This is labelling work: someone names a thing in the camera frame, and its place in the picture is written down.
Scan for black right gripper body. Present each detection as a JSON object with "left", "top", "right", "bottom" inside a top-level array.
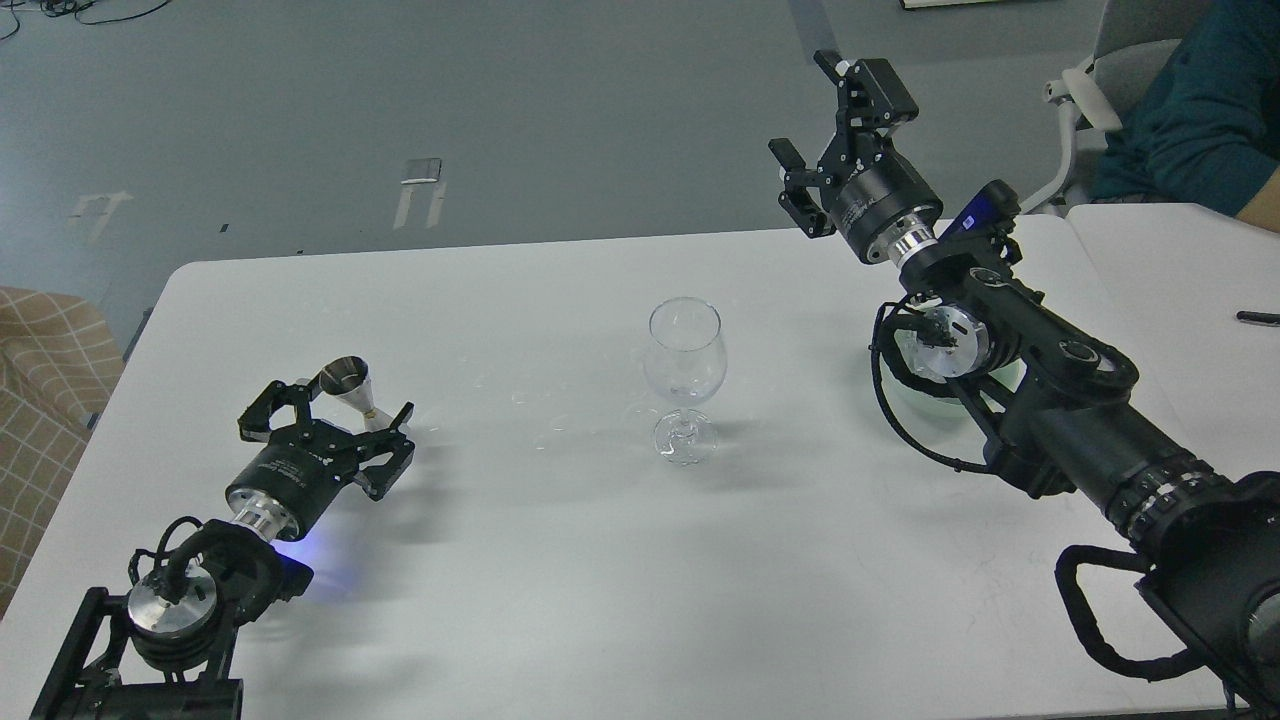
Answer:
[{"left": 815, "top": 128, "right": 943, "bottom": 265}]

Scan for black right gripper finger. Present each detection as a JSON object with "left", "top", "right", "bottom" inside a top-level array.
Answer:
[
  {"left": 768, "top": 138, "right": 836, "bottom": 238},
  {"left": 814, "top": 50, "right": 920, "bottom": 136}
]

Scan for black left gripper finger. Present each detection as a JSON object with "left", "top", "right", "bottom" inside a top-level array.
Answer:
[
  {"left": 238, "top": 380, "right": 320, "bottom": 443},
  {"left": 355, "top": 402, "right": 416, "bottom": 501}
]

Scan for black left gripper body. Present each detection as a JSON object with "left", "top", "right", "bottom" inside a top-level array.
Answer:
[{"left": 225, "top": 424, "right": 371, "bottom": 542}]

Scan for steel cocktail jigger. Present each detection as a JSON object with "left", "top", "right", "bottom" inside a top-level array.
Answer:
[{"left": 317, "top": 355, "right": 401, "bottom": 437}]

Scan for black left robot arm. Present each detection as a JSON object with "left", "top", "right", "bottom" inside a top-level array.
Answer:
[{"left": 31, "top": 372, "right": 415, "bottom": 719}]

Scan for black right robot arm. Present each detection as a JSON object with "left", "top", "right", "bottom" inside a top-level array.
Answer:
[{"left": 769, "top": 49, "right": 1279, "bottom": 719}]

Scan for clear wine glass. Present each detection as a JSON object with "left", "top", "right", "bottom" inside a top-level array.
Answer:
[{"left": 643, "top": 296, "right": 728, "bottom": 466}]

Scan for beige checkered sofa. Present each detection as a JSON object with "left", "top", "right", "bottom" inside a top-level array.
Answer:
[{"left": 1, "top": 286, "right": 124, "bottom": 610}]

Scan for white office chair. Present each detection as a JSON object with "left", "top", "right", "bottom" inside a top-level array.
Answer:
[{"left": 1021, "top": 1, "right": 1211, "bottom": 217}]

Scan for seated person in teal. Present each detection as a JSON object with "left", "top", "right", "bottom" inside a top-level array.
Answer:
[{"left": 1091, "top": 1, "right": 1279, "bottom": 232}]

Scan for black marker pen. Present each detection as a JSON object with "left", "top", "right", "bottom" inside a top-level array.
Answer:
[{"left": 1235, "top": 310, "right": 1280, "bottom": 327}]

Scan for black floor cables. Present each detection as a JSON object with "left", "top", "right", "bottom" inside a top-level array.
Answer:
[{"left": 0, "top": 0, "right": 173, "bottom": 41}]

